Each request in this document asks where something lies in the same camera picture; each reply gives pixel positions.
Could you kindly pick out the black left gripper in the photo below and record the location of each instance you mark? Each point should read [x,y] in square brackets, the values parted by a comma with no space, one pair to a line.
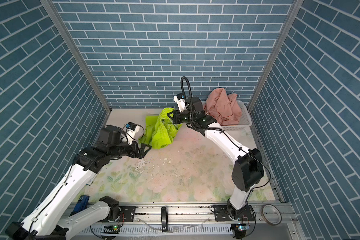
[142,153]

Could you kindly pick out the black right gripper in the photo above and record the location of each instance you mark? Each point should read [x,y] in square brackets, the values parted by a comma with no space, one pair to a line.
[174,118]

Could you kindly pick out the lime green shorts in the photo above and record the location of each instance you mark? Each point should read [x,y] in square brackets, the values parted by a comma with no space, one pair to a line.
[160,130]

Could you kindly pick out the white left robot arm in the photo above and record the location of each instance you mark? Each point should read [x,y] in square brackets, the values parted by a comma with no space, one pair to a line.
[85,167]

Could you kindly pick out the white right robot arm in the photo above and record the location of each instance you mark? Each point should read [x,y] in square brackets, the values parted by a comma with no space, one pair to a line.
[248,167]

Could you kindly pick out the pink shorts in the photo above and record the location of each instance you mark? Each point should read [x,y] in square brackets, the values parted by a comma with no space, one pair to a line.
[219,97]

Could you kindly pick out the white plastic basket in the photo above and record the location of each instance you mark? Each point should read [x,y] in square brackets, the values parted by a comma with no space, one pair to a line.
[243,120]

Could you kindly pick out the blue utility knife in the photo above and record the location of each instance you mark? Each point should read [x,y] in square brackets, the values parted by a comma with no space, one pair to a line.
[81,204]

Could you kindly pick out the left green circuit board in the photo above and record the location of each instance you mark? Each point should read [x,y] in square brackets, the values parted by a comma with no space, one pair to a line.
[110,232]

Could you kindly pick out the green circuit board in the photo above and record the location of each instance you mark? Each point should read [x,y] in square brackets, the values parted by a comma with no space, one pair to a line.
[239,231]
[110,232]

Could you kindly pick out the right green circuit board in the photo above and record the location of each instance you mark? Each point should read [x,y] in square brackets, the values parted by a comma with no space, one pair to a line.
[239,231]

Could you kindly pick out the clear tape roll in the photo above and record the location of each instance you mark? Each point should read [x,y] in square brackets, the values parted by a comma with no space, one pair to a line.
[271,214]

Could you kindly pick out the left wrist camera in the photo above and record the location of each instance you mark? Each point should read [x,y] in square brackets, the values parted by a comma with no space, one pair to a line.
[133,132]

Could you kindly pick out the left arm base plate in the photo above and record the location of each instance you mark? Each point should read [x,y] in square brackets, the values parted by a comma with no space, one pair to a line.
[126,214]

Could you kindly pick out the black handle on rail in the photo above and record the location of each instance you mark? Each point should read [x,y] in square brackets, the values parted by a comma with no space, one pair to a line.
[164,219]

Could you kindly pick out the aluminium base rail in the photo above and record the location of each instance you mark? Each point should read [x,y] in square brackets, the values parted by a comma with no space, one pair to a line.
[174,214]

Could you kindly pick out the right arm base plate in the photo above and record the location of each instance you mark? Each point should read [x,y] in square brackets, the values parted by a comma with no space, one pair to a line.
[224,213]

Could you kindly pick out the aluminium right corner post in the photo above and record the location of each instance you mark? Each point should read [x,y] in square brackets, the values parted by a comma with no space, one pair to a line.
[292,14]

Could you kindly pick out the aluminium corner post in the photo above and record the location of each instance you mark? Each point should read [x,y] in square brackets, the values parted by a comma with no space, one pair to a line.
[292,14]
[66,36]

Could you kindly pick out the aluminium left corner post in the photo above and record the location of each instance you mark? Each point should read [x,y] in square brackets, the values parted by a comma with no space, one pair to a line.
[66,36]

